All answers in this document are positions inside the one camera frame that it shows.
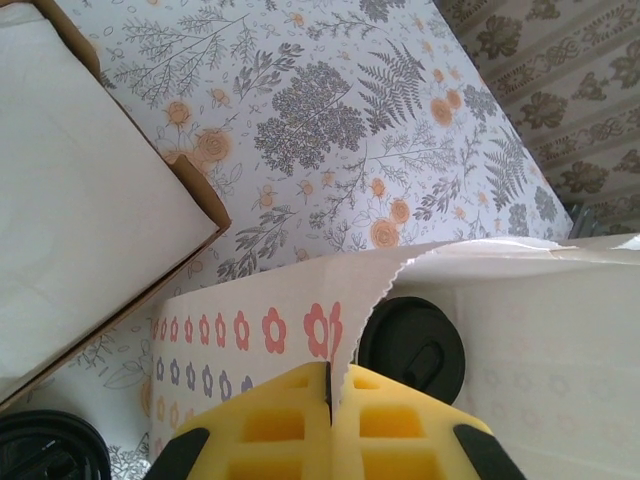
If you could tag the white printed paper bag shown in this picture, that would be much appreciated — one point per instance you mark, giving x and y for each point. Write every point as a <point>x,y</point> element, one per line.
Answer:
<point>525,325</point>

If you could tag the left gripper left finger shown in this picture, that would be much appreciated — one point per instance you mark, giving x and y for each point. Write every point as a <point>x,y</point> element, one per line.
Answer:
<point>260,430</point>

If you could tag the black plastic cup lid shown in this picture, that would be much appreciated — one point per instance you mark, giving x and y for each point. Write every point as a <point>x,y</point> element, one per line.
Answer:
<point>45,445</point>
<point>400,340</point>

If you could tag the floral table cover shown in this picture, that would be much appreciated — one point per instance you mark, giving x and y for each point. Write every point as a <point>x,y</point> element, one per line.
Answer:
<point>350,150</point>

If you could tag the brown cardboard napkin box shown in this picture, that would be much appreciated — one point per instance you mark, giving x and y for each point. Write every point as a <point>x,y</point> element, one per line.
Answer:
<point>210,215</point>

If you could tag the white paper napkin stack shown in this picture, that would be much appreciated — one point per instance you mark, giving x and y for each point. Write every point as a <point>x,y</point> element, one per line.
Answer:
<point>75,200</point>

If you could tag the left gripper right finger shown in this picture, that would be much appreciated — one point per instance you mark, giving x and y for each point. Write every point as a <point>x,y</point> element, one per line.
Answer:
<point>400,430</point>

